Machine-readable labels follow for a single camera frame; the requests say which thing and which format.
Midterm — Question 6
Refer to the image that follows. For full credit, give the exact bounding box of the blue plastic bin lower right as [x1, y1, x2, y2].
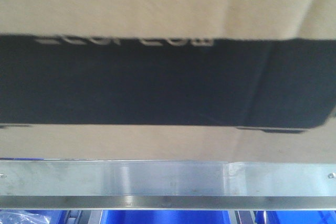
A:
[254, 210, 335, 224]

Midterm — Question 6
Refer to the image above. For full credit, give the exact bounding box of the blue plastic bin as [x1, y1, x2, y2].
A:
[254, 210, 335, 224]
[100, 210, 231, 224]
[0, 209, 69, 224]

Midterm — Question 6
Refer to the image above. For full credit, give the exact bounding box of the clear plastic bag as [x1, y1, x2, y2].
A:
[1, 211, 50, 224]

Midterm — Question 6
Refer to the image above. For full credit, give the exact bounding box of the blue plastic bin lower left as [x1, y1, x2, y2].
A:
[0, 209, 69, 224]

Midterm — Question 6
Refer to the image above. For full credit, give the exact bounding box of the steel shelf front rail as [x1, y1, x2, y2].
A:
[1, 160, 335, 210]

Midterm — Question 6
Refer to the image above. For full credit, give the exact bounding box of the blue plastic bin lower middle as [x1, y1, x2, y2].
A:
[100, 210, 231, 224]

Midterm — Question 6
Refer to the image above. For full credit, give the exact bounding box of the brown Ecoflow cardboard box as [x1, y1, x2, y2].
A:
[1, 0, 335, 163]

